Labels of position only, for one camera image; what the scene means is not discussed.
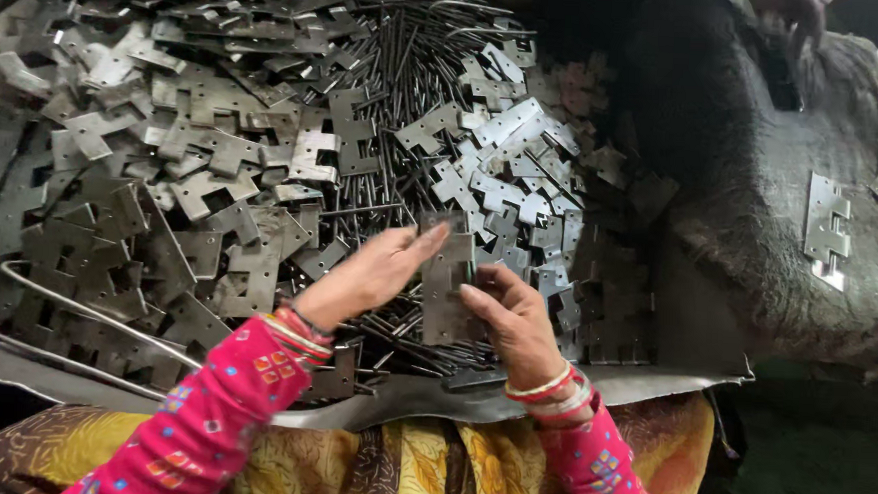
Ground person's right hand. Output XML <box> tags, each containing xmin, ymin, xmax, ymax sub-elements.
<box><xmin>452</xmin><ymin>262</ymin><xmax>576</xmax><ymax>396</ymax></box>

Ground person's left hand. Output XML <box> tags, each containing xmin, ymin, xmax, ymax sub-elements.
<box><xmin>289</xmin><ymin>213</ymin><xmax>453</xmax><ymax>340</ymax></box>

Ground single grey hinge leaf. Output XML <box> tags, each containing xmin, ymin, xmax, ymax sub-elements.
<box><xmin>413</xmin><ymin>210</ymin><xmax>490</xmax><ymax>349</ymax></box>

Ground red and white left bangles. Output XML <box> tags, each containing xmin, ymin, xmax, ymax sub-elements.
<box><xmin>262</xmin><ymin>304</ymin><xmax>338</xmax><ymax>369</ymax></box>

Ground red and white bangles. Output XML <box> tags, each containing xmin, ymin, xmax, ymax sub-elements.
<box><xmin>502</xmin><ymin>357</ymin><xmax>599</xmax><ymax>427</ymax></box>
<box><xmin>262</xmin><ymin>304</ymin><xmax>338</xmax><ymax>369</ymax></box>

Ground grey sheet metal tray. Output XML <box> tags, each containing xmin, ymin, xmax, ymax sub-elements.
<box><xmin>0</xmin><ymin>325</ymin><xmax>755</xmax><ymax>454</ymax></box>

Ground heap of thin metal pins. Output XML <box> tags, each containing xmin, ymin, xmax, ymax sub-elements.
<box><xmin>281</xmin><ymin>0</ymin><xmax>596</xmax><ymax>405</ymax></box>

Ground red and white right bangles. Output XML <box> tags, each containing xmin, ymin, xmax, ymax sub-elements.
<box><xmin>502</xmin><ymin>357</ymin><xmax>599</xmax><ymax>427</ymax></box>

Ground yellow brown patterned garment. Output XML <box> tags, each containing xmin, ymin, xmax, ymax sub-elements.
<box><xmin>0</xmin><ymin>355</ymin><xmax>718</xmax><ymax>494</ymax></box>

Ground pile of metal hinge plates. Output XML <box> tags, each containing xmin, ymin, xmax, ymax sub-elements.
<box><xmin>0</xmin><ymin>0</ymin><xmax>689</xmax><ymax>419</ymax></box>

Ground bent metal rod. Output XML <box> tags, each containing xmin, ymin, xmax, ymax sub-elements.
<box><xmin>0</xmin><ymin>259</ymin><xmax>210</xmax><ymax>372</ymax></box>
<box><xmin>0</xmin><ymin>324</ymin><xmax>174</xmax><ymax>404</ymax></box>

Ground dark coarse sackcloth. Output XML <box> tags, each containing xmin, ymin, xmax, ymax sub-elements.
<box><xmin>511</xmin><ymin>0</ymin><xmax>878</xmax><ymax>385</ymax></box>

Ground assembled shiny metal hinge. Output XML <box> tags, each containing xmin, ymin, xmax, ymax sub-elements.
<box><xmin>800</xmin><ymin>170</ymin><xmax>856</xmax><ymax>294</ymax></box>

